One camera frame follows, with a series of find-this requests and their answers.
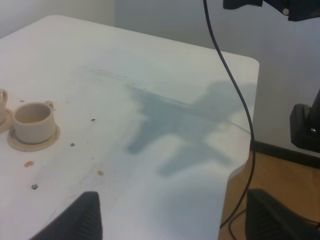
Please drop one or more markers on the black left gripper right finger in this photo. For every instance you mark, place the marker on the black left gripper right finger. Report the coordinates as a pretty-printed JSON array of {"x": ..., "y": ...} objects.
[{"x": 268, "y": 219}]

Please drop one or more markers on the far beige cup saucer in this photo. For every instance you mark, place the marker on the far beige cup saucer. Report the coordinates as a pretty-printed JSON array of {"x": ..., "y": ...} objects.
[{"x": 8, "y": 121}]

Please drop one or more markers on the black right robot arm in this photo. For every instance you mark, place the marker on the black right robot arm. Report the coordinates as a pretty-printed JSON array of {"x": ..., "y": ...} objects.
[{"x": 295, "y": 10}]

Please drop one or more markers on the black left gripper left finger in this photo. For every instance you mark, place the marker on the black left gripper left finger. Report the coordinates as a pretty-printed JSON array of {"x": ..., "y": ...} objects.
[{"x": 82, "y": 220}]

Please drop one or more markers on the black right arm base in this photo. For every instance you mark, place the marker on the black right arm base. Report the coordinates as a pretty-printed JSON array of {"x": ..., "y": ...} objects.
[{"x": 305, "y": 125}]

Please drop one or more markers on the near beige teacup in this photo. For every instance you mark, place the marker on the near beige teacup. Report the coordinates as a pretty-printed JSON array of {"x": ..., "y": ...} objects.
[{"x": 34, "y": 123}]

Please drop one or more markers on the near beige cup saucer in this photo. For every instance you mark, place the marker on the near beige cup saucer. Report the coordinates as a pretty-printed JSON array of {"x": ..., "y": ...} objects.
[{"x": 18, "y": 145}]

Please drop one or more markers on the beige cup saucer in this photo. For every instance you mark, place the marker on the beige cup saucer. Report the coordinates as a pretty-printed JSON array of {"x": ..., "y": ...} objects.
[
  {"x": 18, "y": 145},
  {"x": 8, "y": 121}
]

